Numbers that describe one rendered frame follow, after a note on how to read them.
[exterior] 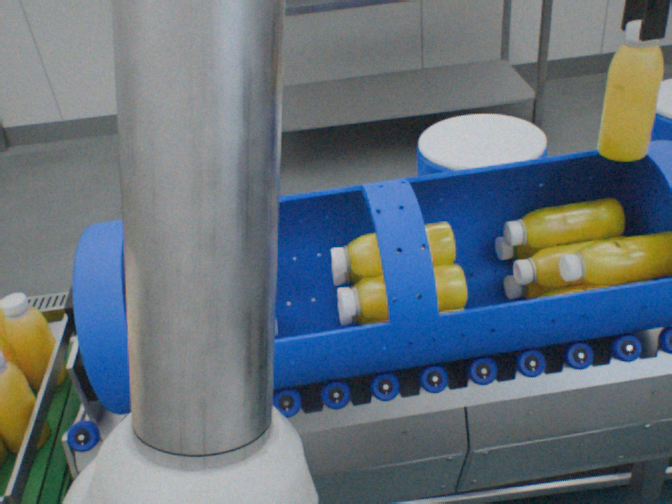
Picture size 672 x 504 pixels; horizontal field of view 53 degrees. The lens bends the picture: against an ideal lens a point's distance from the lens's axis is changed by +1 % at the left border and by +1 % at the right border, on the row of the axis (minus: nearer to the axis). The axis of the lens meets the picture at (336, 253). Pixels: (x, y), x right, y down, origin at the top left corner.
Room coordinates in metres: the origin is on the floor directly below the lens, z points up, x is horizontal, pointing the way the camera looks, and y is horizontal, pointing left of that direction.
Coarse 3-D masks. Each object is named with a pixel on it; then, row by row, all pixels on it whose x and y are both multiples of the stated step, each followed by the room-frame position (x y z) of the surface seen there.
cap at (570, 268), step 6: (564, 258) 0.78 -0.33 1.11; (570, 258) 0.77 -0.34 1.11; (576, 258) 0.77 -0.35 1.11; (564, 264) 0.78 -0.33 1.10; (570, 264) 0.76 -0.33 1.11; (576, 264) 0.76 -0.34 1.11; (564, 270) 0.78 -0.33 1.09; (570, 270) 0.76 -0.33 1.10; (576, 270) 0.76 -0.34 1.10; (564, 276) 0.77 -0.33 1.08; (570, 276) 0.76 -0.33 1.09; (576, 276) 0.76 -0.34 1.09
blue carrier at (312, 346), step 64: (320, 192) 0.87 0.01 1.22; (384, 192) 0.82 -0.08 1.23; (448, 192) 0.94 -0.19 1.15; (512, 192) 0.96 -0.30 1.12; (576, 192) 0.97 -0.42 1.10; (640, 192) 0.92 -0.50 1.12; (320, 256) 0.94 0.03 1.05; (384, 256) 0.71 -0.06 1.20; (320, 320) 0.87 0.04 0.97; (448, 320) 0.67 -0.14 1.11; (512, 320) 0.68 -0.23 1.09; (576, 320) 0.69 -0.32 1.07; (640, 320) 0.70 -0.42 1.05; (128, 384) 0.65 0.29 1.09
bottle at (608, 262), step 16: (608, 240) 0.79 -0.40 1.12; (624, 240) 0.79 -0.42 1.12; (640, 240) 0.78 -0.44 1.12; (656, 240) 0.78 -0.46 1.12; (592, 256) 0.77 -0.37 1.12; (608, 256) 0.76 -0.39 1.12; (624, 256) 0.76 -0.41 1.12; (640, 256) 0.76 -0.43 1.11; (656, 256) 0.76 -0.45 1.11; (592, 272) 0.75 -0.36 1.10; (608, 272) 0.75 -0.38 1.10; (624, 272) 0.75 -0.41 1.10; (640, 272) 0.75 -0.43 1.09; (656, 272) 0.75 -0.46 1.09
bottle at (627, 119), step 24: (624, 48) 0.83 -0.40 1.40; (648, 48) 0.82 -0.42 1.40; (624, 72) 0.81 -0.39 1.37; (648, 72) 0.80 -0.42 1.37; (624, 96) 0.81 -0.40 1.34; (648, 96) 0.80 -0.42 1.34; (624, 120) 0.81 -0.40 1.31; (648, 120) 0.80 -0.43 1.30; (600, 144) 0.83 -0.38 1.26; (624, 144) 0.80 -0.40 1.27; (648, 144) 0.81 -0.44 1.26
